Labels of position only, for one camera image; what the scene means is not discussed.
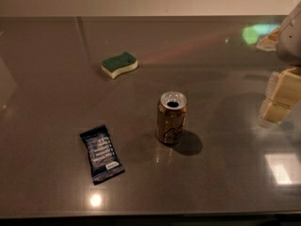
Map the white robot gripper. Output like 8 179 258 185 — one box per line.
260 2 301 124

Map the orange soda can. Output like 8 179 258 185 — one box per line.
157 91 187 145

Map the green and white sponge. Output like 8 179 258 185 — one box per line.
101 52 138 79

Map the dark blue snack wrapper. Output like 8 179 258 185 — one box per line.
80 124 125 185

